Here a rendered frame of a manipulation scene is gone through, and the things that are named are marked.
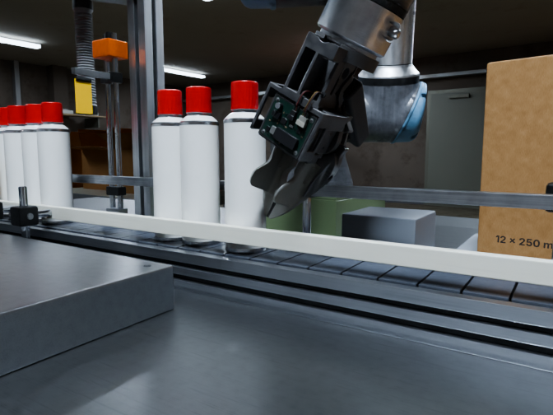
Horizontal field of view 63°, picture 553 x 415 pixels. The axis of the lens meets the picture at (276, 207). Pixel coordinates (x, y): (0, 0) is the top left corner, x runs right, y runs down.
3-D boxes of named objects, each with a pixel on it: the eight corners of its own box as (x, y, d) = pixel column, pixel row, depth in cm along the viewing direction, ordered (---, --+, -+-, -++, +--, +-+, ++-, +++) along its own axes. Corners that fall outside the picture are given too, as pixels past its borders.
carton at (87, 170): (59, 189, 277) (55, 128, 273) (132, 184, 320) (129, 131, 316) (103, 193, 252) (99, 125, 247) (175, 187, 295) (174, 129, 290)
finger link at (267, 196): (226, 206, 52) (258, 135, 49) (256, 202, 57) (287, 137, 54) (245, 221, 51) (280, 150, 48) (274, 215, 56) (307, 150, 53)
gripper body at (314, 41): (244, 132, 48) (294, 19, 43) (287, 134, 55) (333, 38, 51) (299, 170, 45) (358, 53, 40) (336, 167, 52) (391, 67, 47)
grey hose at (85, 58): (73, 114, 88) (67, 0, 85) (90, 115, 91) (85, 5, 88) (85, 113, 86) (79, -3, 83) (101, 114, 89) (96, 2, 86)
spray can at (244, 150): (216, 250, 56) (213, 81, 54) (241, 244, 61) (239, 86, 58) (251, 255, 54) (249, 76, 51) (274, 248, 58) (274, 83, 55)
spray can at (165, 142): (146, 240, 64) (141, 89, 61) (174, 234, 68) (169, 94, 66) (173, 243, 61) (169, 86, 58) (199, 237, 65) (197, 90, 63)
